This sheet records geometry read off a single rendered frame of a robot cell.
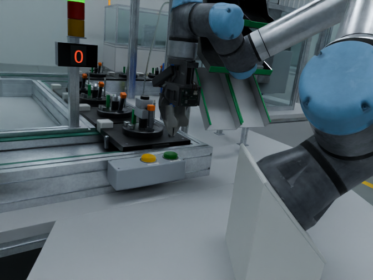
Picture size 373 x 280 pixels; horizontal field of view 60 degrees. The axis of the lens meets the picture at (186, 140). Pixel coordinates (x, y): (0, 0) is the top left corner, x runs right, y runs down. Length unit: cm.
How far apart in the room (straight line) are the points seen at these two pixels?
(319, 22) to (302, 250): 51
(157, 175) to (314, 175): 45
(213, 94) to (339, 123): 82
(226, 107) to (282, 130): 117
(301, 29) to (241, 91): 57
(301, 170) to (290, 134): 187
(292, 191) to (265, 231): 8
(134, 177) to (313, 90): 53
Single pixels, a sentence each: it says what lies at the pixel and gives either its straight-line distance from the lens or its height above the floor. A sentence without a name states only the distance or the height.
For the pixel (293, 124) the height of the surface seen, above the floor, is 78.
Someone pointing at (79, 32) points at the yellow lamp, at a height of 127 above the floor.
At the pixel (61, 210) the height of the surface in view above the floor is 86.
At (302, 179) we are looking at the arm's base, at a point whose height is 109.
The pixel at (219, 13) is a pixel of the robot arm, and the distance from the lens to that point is 75.
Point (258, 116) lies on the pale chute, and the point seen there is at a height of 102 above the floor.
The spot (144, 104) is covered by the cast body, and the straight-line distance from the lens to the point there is 106.
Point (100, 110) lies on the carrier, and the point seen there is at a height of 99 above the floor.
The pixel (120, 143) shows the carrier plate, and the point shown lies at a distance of 98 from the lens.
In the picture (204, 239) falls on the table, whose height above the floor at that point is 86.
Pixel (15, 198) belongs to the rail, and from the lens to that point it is 87.
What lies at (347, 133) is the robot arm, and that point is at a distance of 49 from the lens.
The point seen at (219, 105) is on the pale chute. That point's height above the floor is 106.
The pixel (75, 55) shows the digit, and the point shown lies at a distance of 108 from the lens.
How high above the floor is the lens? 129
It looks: 17 degrees down
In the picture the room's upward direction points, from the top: 6 degrees clockwise
